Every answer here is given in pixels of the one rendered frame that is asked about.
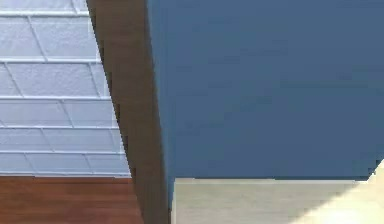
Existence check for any brown wooden door frame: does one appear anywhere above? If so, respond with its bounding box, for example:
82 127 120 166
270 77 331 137
85 0 172 224

